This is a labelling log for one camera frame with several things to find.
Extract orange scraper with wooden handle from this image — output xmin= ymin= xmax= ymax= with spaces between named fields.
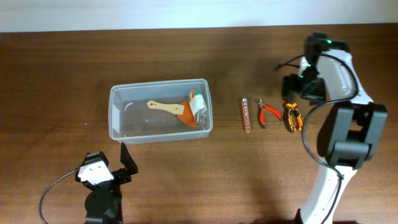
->
xmin=147 ymin=100 xmax=197 ymax=128

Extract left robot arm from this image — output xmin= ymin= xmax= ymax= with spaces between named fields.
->
xmin=75 ymin=142 xmax=138 ymax=224

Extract clear plastic container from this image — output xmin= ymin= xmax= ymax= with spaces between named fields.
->
xmin=108 ymin=78 xmax=213 ymax=144

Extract red handled wire cutters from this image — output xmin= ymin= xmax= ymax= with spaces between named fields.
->
xmin=256 ymin=98 xmax=283 ymax=129

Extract orange black long-nose pliers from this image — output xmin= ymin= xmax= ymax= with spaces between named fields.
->
xmin=284 ymin=102 xmax=303 ymax=133

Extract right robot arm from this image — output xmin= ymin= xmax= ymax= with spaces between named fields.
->
xmin=282 ymin=33 xmax=388 ymax=223

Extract orange socket bit rail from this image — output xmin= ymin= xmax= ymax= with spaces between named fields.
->
xmin=241 ymin=98 xmax=251 ymax=134

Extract clear case of screwdriver bits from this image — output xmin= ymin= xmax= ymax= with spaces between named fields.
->
xmin=189 ymin=90 xmax=208 ymax=129

